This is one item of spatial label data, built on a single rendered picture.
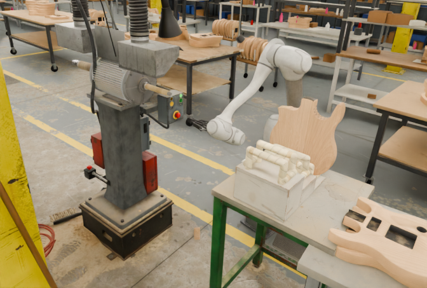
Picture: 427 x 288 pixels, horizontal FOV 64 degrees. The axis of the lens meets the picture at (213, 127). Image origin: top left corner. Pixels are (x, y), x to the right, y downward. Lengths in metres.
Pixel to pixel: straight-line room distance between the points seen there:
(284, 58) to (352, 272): 1.15
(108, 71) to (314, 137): 1.27
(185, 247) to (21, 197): 1.52
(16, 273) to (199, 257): 1.37
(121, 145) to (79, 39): 0.72
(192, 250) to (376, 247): 1.55
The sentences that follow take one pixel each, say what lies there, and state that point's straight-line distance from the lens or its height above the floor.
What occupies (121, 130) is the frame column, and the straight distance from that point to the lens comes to 2.32.
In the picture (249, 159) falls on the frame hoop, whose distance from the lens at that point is 1.51.
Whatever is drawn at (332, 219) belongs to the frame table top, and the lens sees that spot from 1.64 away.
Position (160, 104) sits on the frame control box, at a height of 1.05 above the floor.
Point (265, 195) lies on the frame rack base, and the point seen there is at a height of 1.03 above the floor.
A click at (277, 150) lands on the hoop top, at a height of 1.20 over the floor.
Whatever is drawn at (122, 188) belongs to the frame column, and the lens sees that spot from 2.54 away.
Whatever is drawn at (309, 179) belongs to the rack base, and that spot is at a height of 1.02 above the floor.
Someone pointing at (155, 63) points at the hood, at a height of 1.46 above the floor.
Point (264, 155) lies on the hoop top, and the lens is 1.46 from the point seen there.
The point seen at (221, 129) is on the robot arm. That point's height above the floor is 1.09.
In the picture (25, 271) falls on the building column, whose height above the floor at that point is 0.76.
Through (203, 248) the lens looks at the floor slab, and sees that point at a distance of 2.72.
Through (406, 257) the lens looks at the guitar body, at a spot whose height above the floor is 0.99.
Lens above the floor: 1.91
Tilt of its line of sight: 25 degrees down
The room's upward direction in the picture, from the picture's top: 3 degrees clockwise
